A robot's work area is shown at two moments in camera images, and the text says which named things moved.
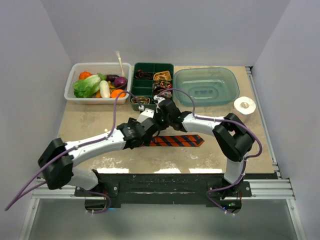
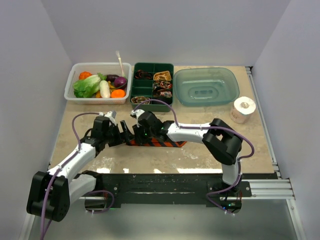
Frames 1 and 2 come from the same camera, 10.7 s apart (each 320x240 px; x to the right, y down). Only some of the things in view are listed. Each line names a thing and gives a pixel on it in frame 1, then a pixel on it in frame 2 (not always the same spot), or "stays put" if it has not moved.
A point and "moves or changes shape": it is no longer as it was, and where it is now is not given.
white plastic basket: x=98 y=83 stays put
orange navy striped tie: x=192 y=140 moves or changes shape
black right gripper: x=159 y=112 → x=139 y=138
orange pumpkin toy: x=84 y=74 stays put
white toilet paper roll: x=244 y=106 stays put
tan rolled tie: x=164 y=75 stays put
